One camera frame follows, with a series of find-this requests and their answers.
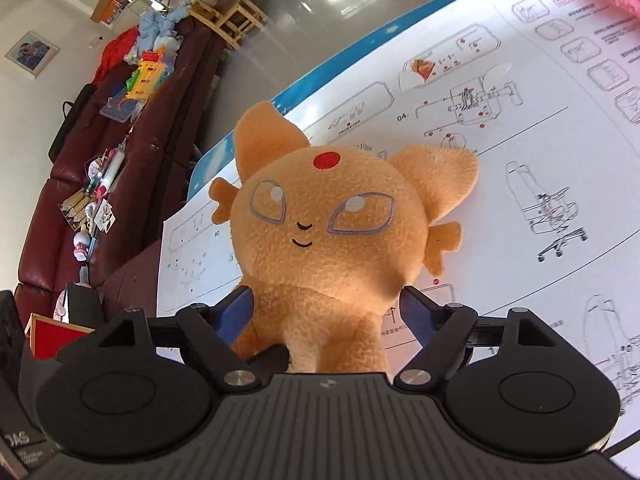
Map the orange plush toy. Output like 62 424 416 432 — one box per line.
209 101 480 375

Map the pile of small craft items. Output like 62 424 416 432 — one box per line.
61 142 128 263

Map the colourful toy building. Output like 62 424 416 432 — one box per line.
125 51 171 101

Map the black block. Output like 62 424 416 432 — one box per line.
65 282 103 331

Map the red cloth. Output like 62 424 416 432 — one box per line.
92 27 141 83

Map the white printed instruction sheet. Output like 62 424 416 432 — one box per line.
157 0 640 461

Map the dark red sofa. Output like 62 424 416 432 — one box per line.
14 15 231 321

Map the red cardboard box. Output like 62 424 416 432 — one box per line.
29 312 96 361

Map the small wooden chair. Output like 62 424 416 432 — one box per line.
189 0 267 51

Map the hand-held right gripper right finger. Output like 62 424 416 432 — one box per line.
394 285 553 391

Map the framed wall picture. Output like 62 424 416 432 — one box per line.
5 30 60 78

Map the black bag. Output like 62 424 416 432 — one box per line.
47 84 98 161

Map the orange cardboard box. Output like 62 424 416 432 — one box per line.
90 0 132 23

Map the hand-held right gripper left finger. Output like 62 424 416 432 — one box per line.
96 286 261 392

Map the clear plastic box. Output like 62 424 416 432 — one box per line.
99 95 146 123

